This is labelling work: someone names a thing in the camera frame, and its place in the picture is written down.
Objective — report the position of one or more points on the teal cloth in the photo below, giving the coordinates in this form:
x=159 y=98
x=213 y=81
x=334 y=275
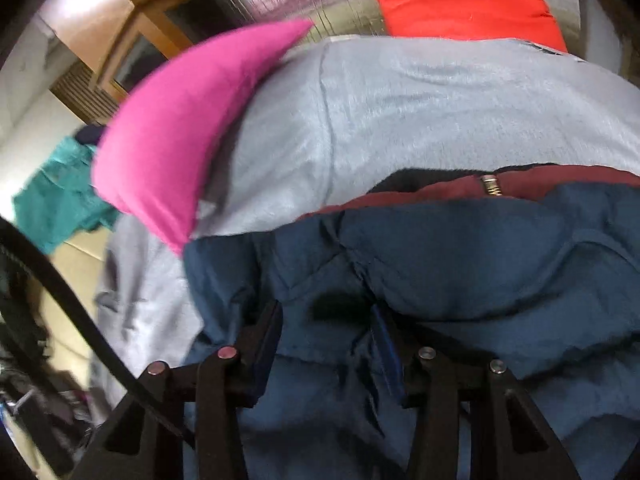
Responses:
x=55 y=200

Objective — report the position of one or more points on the dark clutter pile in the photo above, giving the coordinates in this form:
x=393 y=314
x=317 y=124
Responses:
x=30 y=360

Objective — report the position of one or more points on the pink cloth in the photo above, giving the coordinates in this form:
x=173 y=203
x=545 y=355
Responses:
x=180 y=125

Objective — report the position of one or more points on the wooden cabinet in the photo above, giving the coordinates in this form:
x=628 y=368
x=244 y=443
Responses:
x=135 y=50

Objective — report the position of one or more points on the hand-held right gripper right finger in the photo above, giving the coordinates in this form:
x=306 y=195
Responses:
x=387 y=355

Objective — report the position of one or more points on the navy blue jacket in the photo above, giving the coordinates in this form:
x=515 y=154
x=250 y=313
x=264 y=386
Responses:
x=450 y=270

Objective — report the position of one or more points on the coral red folded cloth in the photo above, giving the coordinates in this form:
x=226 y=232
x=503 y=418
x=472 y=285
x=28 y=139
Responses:
x=460 y=0

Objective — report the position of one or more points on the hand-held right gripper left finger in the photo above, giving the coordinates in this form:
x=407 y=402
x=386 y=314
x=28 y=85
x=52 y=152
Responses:
x=262 y=355

